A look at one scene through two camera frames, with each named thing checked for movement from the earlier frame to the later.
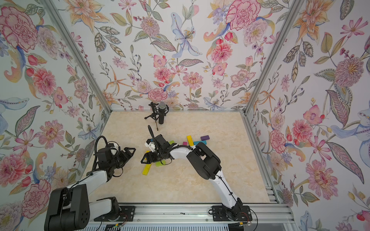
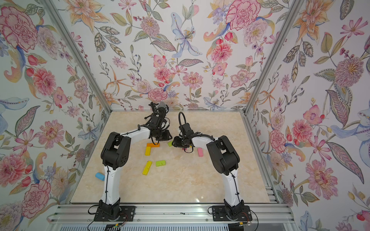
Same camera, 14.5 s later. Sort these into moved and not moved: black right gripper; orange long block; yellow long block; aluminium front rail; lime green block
Moved: black right gripper; orange long block
Not moved: yellow long block; lime green block; aluminium front rail
